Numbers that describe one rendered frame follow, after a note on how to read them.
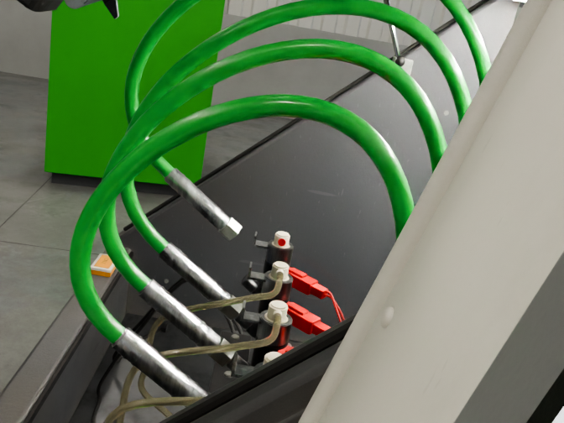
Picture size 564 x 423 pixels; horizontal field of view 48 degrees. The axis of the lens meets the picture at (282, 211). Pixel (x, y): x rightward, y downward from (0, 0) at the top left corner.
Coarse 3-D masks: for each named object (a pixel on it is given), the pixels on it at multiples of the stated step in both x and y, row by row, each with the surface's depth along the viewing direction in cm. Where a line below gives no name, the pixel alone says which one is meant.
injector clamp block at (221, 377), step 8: (224, 336) 76; (232, 336) 76; (240, 336) 77; (248, 336) 77; (288, 344) 77; (296, 344) 77; (240, 352) 74; (248, 352) 74; (216, 368) 70; (224, 368) 70; (216, 376) 68; (224, 376) 69; (216, 384) 67; (224, 384) 67
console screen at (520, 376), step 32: (544, 288) 15; (544, 320) 15; (512, 352) 16; (544, 352) 14; (480, 384) 16; (512, 384) 15; (544, 384) 14; (480, 416) 16; (512, 416) 15; (544, 416) 13
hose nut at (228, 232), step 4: (232, 220) 67; (228, 224) 67; (232, 224) 67; (236, 224) 68; (224, 228) 67; (228, 228) 67; (232, 228) 67; (236, 228) 67; (240, 228) 68; (220, 232) 68; (224, 232) 67; (228, 232) 67; (232, 232) 67; (236, 232) 67; (224, 236) 68; (228, 236) 67; (232, 236) 67
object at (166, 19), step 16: (176, 0) 60; (192, 0) 60; (448, 0) 59; (160, 16) 61; (176, 16) 60; (464, 16) 59; (160, 32) 61; (464, 32) 60; (144, 48) 61; (480, 48) 60; (144, 64) 62; (480, 64) 61; (128, 80) 62; (480, 80) 62; (128, 96) 63; (128, 112) 64; (160, 160) 65
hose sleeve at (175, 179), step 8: (168, 176) 66; (176, 176) 65; (184, 176) 66; (176, 184) 66; (184, 184) 66; (192, 184) 66; (184, 192) 66; (192, 192) 66; (200, 192) 66; (192, 200) 66; (200, 200) 66; (208, 200) 67; (200, 208) 66; (208, 208) 66; (216, 208) 67; (208, 216) 67; (216, 216) 67; (224, 216) 67; (216, 224) 67; (224, 224) 67
